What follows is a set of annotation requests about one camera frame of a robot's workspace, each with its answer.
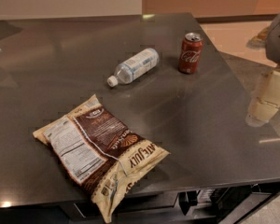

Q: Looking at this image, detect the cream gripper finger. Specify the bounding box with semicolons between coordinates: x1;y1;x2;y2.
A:
245;98;278;127
259;68;280;107

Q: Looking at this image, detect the clear plastic water bottle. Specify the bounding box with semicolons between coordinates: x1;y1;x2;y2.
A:
107;48;159;87

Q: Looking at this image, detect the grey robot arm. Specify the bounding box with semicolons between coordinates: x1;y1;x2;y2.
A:
245;13;280;127

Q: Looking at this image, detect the red Coca-Cola can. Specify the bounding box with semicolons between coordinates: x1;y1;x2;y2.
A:
178;32;203;74

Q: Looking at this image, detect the dark drawer unit under table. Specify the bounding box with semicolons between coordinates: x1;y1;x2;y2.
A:
62;180;280;224

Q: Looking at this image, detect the brown and cream chip bag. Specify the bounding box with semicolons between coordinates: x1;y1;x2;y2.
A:
33;96;169;223

